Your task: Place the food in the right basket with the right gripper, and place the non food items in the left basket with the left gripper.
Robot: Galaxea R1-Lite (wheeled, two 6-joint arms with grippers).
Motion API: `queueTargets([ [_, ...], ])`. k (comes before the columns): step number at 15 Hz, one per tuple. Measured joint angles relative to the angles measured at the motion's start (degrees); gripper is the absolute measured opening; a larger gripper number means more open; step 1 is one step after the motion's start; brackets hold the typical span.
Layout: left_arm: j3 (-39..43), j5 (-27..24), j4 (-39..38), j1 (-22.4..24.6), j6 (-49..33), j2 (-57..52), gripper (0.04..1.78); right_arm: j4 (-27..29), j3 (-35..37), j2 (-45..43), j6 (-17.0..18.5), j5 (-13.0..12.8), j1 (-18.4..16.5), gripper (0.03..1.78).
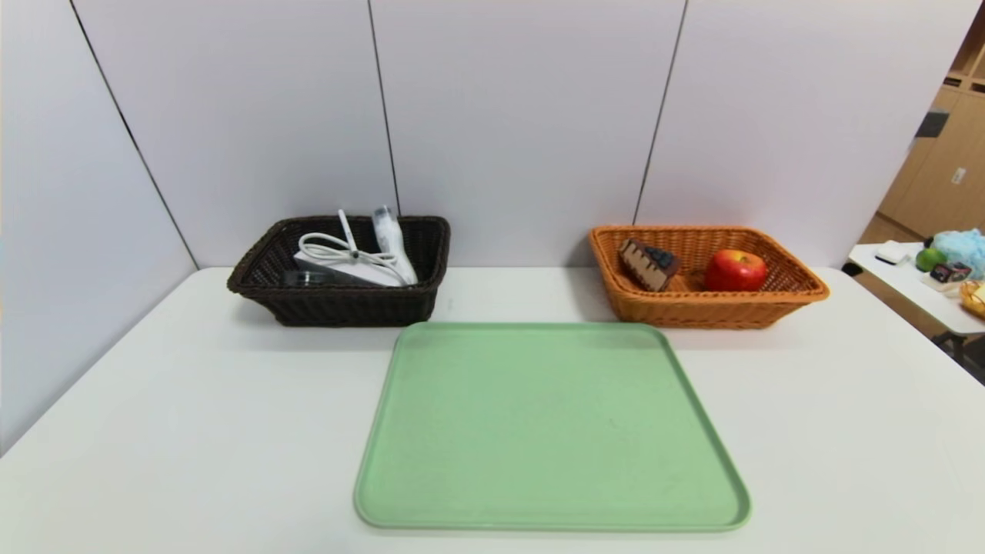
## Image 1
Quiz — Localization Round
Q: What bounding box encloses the white side table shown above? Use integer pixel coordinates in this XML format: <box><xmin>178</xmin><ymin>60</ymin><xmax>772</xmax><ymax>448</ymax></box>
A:
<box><xmin>846</xmin><ymin>242</ymin><xmax>985</xmax><ymax>339</ymax></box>

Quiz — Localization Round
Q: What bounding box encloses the white power strip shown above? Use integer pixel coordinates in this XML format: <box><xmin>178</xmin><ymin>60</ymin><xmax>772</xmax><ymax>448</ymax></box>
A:
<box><xmin>292</xmin><ymin>249</ymin><xmax>406</xmax><ymax>289</ymax></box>

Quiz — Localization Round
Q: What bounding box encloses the light green plastic tray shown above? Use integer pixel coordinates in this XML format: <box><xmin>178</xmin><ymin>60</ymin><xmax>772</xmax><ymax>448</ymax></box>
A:
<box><xmin>353</xmin><ymin>321</ymin><xmax>753</xmax><ymax>532</ymax></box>

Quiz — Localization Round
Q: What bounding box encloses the clear plastic bottle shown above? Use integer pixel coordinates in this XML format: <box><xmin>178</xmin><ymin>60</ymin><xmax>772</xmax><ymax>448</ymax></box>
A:
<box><xmin>371</xmin><ymin>205</ymin><xmax>419</xmax><ymax>286</ymax></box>

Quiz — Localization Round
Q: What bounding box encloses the red apple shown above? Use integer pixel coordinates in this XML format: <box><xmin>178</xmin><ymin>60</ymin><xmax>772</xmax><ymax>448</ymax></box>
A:
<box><xmin>704</xmin><ymin>249</ymin><xmax>770</xmax><ymax>292</ymax></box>

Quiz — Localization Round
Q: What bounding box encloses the chocolate blueberry cake slice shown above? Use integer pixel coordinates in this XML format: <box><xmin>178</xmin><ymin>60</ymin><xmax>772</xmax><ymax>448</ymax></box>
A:
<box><xmin>619</xmin><ymin>238</ymin><xmax>682</xmax><ymax>292</ymax></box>

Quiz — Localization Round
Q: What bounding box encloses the orange wicker basket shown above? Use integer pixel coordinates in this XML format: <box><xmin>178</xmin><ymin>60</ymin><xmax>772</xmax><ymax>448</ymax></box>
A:
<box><xmin>589</xmin><ymin>225</ymin><xmax>831</xmax><ymax>330</ymax></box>

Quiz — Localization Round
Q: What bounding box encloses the dark brown wicker basket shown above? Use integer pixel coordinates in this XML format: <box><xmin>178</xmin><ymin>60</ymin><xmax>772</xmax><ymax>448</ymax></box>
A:
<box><xmin>226</xmin><ymin>215</ymin><xmax>452</xmax><ymax>328</ymax></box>

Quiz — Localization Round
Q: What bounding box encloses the light blue fluffy cloth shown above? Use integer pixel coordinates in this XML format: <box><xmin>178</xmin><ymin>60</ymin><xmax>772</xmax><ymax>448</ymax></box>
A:
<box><xmin>933</xmin><ymin>229</ymin><xmax>985</xmax><ymax>279</ymax></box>

